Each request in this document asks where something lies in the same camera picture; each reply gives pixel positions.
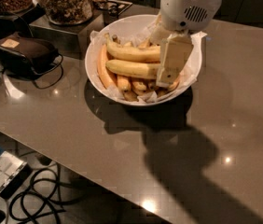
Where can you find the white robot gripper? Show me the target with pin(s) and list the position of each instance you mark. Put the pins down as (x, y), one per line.
(186, 11)

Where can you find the yellow banana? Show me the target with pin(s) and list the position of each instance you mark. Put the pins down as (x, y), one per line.
(133, 69)
(132, 54)

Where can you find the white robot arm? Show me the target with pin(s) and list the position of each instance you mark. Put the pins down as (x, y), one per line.
(177, 20)

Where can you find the banana tip at back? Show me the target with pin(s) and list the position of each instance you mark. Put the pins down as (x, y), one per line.
(144, 44)

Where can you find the white bowl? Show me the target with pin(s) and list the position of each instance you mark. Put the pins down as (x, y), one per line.
(128, 25)

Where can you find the banana far right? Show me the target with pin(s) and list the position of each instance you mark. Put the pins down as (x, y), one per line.
(173, 86)

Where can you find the small banana lower right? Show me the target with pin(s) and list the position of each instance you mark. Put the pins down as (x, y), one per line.
(152, 85)

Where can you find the small banana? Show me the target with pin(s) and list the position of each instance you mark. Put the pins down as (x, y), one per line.
(138, 84)
(124, 84)
(152, 85)

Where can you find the small banana lower middle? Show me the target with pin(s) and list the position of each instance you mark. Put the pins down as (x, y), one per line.
(138, 84)

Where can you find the small banana lower left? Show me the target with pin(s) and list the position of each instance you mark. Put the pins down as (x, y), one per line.
(124, 84)

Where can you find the orange left banana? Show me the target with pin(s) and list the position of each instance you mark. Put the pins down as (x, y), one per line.
(108, 78)

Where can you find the white paper liner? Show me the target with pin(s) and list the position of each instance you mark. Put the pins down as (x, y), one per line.
(190, 69)

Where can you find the black tray at back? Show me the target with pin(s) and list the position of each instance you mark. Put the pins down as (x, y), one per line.
(113, 7)

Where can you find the dark metal stand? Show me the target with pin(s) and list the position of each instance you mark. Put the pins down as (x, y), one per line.
(71, 41)

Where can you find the glass jar of granola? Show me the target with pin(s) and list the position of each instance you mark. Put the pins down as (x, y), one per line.
(68, 12)

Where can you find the black pouch with label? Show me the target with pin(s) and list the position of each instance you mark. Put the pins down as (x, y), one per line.
(27, 56)

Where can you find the silver box on floor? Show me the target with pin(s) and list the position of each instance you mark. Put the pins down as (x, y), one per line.
(13, 172)

